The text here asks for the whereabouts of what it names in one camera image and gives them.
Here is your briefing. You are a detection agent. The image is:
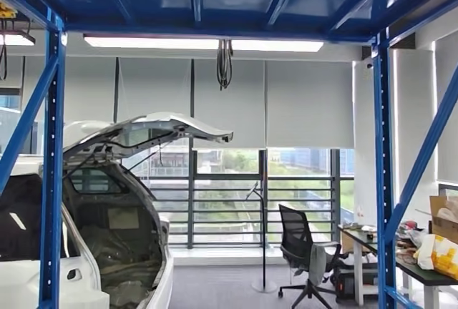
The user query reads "yellow white plastic bag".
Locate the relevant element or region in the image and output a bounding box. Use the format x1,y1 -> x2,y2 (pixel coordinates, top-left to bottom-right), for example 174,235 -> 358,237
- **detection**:
413,234 -> 458,283

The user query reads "blue steel shelf rack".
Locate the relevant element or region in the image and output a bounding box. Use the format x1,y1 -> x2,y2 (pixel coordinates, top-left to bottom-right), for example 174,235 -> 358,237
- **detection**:
0,0 -> 458,309

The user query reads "white car tailgate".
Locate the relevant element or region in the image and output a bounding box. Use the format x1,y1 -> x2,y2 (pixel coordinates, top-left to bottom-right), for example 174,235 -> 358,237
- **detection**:
62,111 -> 235,166

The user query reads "black floor stand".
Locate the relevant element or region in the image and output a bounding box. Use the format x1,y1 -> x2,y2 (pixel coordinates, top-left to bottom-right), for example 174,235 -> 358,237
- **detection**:
246,182 -> 278,294

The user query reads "black hanging cable bundle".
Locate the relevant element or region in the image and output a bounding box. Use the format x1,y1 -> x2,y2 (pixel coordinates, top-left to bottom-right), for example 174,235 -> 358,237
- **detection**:
216,39 -> 235,92

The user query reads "grey roller blind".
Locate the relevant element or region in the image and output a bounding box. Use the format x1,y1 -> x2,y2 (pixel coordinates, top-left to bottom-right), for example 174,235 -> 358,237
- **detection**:
266,60 -> 355,150
64,58 -> 116,126
193,59 -> 267,151
435,31 -> 458,185
118,58 -> 192,124

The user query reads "grey window railing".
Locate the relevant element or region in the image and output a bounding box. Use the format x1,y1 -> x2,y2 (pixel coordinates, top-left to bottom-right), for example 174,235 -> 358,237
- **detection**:
143,173 -> 355,249

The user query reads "large cardboard box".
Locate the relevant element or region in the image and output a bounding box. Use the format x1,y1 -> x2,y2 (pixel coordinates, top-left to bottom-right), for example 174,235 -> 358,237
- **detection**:
429,195 -> 458,245

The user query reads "long ceiling lamp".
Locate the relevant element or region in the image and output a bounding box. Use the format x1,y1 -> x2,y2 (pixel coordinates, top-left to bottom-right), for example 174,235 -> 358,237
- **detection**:
0,31 -> 37,47
83,33 -> 325,54

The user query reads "dark green top desk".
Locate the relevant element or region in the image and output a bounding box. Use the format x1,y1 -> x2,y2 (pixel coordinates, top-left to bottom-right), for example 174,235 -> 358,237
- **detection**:
337,225 -> 458,309

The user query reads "white car body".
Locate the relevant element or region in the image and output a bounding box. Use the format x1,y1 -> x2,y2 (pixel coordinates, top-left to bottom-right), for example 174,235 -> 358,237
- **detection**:
0,117 -> 174,309

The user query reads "black mesh office chair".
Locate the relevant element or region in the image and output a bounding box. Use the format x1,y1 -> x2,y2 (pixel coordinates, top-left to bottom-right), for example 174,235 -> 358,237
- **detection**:
278,204 -> 345,309

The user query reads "black hanging strap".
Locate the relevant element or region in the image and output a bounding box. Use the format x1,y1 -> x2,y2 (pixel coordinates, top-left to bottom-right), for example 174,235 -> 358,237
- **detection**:
0,17 -> 8,82

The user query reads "grey cloth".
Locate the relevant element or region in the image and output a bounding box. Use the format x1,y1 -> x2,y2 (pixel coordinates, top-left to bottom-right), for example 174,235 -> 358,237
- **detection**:
308,242 -> 328,287

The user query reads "black equipment case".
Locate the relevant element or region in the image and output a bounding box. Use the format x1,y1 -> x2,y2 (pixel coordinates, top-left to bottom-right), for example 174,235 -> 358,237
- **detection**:
333,266 -> 379,301

